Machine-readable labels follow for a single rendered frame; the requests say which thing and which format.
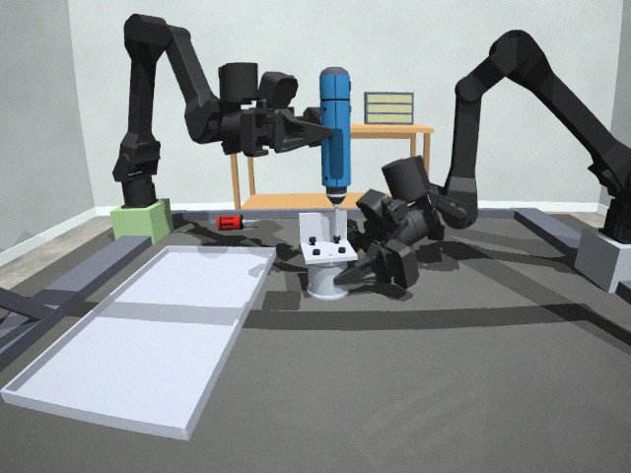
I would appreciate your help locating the grey cylindrical joint module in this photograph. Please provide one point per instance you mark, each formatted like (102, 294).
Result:
(321, 285)

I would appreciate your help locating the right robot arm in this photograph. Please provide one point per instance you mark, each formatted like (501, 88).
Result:
(517, 54)

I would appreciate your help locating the white shallow tray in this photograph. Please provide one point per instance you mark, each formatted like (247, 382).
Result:
(145, 350)

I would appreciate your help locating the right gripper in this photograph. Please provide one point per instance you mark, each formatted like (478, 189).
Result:
(380, 265)

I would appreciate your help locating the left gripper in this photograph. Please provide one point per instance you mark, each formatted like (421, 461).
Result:
(284, 132)

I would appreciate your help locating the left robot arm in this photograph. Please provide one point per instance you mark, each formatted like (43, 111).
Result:
(238, 82)

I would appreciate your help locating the blue electric screwdriver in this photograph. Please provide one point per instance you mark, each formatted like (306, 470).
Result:
(335, 108)

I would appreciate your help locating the white square plate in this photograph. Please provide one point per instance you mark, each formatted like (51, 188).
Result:
(321, 226)

